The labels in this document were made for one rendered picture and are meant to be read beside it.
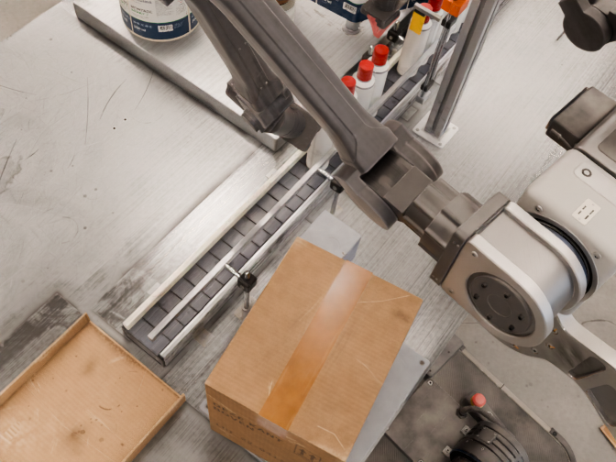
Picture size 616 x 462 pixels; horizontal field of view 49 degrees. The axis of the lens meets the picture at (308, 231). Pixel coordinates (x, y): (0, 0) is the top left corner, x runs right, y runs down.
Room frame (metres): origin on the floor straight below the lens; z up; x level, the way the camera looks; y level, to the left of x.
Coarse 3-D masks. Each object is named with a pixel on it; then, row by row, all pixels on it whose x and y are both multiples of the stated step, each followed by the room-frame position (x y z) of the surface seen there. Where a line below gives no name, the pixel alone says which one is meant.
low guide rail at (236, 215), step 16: (288, 160) 0.90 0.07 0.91; (272, 176) 0.85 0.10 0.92; (256, 192) 0.80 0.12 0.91; (240, 208) 0.75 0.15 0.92; (224, 224) 0.71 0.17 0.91; (208, 240) 0.66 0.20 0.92; (192, 256) 0.62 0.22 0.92; (176, 272) 0.58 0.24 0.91; (160, 288) 0.54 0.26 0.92; (144, 304) 0.50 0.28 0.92; (128, 320) 0.46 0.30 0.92
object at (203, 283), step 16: (432, 48) 1.27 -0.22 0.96; (416, 64) 1.21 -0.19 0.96; (400, 80) 1.15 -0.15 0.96; (384, 96) 1.09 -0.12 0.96; (368, 112) 1.03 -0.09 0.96; (320, 160) 0.88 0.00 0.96; (304, 176) 0.83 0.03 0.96; (288, 192) 0.78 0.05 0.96; (272, 208) 0.74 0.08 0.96; (240, 240) 0.65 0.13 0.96
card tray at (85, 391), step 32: (64, 352) 0.41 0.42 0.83; (96, 352) 0.42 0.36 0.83; (128, 352) 0.43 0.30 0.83; (32, 384) 0.34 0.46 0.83; (64, 384) 0.35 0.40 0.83; (96, 384) 0.36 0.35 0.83; (128, 384) 0.37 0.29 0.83; (160, 384) 0.38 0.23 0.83; (0, 416) 0.27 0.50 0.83; (32, 416) 0.28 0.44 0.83; (64, 416) 0.29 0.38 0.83; (96, 416) 0.30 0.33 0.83; (128, 416) 0.31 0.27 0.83; (160, 416) 0.32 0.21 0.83; (0, 448) 0.21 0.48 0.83; (32, 448) 0.22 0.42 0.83; (64, 448) 0.23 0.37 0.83; (96, 448) 0.24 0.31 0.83; (128, 448) 0.25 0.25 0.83
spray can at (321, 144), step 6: (318, 132) 0.90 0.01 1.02; (324, 132) 0.90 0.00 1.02; (318, 138) 0.90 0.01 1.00; (324, 138) 0.90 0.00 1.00; (312, 144) 0.91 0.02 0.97; (318, 144) 0.90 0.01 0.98; (324, 144) 0.90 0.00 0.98; (330, 144) 0.91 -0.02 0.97; (312, 150) 0.91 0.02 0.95; (318, 150) 0.90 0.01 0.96; (324, 150) 0.91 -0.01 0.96; (312, 156) 0.91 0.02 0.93; (318, 156) 0.90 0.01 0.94; (306, 162) 0.92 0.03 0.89; (312, 162) 0.91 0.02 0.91; (324, 168) 0.91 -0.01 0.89
